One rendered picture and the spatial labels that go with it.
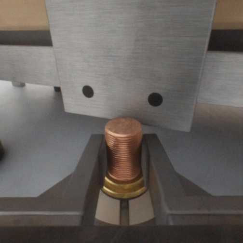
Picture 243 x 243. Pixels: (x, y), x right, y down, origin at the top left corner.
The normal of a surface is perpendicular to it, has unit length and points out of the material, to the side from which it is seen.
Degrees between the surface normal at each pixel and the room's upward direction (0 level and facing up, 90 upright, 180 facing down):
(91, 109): 90
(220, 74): 90
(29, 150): 180
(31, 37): 90
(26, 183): 180
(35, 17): 90
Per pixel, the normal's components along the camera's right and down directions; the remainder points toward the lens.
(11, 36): -0.34, 0.46
